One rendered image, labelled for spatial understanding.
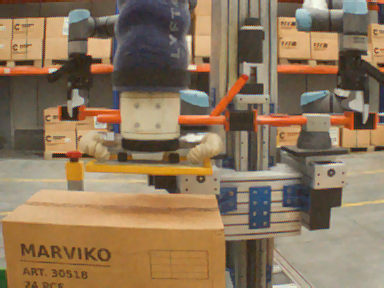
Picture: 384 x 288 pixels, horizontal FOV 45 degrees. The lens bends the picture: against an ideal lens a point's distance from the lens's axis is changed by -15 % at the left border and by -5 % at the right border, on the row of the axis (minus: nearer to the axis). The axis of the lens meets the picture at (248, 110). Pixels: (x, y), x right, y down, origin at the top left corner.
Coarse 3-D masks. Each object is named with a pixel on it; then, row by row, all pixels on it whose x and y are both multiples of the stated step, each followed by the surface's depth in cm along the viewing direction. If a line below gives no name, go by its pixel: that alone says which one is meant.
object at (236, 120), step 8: (224, 112) 144; (232, 112) 137; (240, 112) 137; (248, 112) 138; (256, 112) 139; (232, 120) 138; (240, 120) 138; (248, 120) 138; (256, 120) 139; (224, 128) 144; (232, 128) 137; (240, 128) 137; (248, 128) 138; (256, 128) 139
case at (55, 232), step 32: (64, 192) 152; (96, 192) 156; (32, 224) 116; (64, 224) 117; (96, 224) 119; (128, 224) 121; (160, 224) 123; (192, 224) 124; (32, 256) 116; (64, 256) 117; (96, 256) 118; (128, 256) 119; (160, 256) 120; (192, 256) 121; (224, 256) 122
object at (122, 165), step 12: (120, 156) 128; (96, 168) 124; (108, 168) 125; (120, 168) 125; (132, 168) 125; (144, 168) 126; (156, 168) 126; (168, 168) 126; (180, 168) 127; (192, 168) 127; (204, 168) 128
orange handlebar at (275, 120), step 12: (108, 120) 135; (120, 120) 136; (180, 120) 137; (192, 120) 138; (204, 120) 138; (216, 120) 139; (264, 120) 140; (276, 120) 140; (288, 120) 141; (300, 120) 141; (336, 120) 142; (348, 120) 143
